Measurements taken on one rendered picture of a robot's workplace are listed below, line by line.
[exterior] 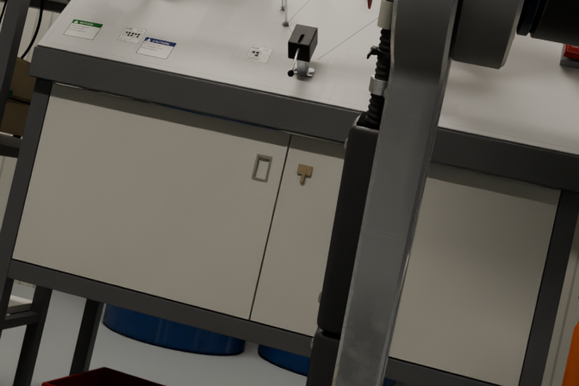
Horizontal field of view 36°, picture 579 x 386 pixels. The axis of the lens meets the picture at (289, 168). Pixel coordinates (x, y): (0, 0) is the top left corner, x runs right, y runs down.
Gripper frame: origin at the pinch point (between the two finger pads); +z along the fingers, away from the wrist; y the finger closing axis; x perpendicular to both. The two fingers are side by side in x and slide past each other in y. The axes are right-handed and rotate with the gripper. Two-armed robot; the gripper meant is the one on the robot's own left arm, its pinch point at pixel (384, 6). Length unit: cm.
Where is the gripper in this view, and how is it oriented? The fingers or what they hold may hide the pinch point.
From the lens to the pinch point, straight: 166.3
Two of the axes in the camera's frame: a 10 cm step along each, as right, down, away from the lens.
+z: -1.1, 8.8, 4.7
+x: -2.5, 4.3, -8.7
